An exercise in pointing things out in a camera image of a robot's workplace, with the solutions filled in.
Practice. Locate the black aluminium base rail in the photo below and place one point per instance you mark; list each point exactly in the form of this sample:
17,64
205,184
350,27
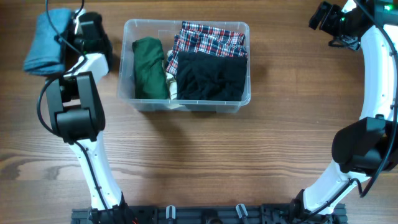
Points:
264,214

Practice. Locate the clear plastic storage container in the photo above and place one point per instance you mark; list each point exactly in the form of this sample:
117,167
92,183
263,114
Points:
164,30

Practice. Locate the black cloth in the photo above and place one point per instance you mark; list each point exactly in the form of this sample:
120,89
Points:
207,77

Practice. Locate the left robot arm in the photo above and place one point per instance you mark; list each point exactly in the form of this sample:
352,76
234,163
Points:
77,116

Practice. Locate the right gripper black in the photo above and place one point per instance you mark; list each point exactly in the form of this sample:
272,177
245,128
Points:
333,12

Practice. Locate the red plaid cloth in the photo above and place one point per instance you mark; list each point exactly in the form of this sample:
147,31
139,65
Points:
206,39

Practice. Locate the light blue cloth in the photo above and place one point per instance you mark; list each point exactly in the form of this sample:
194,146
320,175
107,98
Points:
47,52

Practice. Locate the cream cloth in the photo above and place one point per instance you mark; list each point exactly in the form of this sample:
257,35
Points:
172,86

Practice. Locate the dark green cloth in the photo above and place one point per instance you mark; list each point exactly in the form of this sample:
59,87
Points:
149,75

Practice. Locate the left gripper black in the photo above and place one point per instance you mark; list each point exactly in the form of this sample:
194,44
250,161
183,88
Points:
78,51

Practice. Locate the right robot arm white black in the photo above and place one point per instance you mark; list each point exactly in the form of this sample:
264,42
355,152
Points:
368,147

